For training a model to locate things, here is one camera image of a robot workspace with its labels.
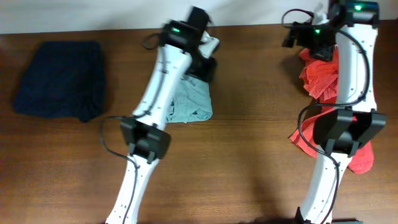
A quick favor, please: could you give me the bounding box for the light blue t-shirt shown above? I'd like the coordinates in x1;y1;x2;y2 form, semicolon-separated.
166;75;213;123

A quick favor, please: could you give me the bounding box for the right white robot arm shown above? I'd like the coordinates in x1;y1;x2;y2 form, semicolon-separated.
282;1;386;224

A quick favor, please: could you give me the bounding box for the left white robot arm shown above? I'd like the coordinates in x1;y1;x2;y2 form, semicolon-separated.
106;6;220;223

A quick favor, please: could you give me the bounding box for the red t-shirt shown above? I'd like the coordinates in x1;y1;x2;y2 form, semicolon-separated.
289;47;374;174

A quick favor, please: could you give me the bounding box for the folded navy blue garment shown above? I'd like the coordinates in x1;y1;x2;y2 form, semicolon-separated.
13;41;106;123

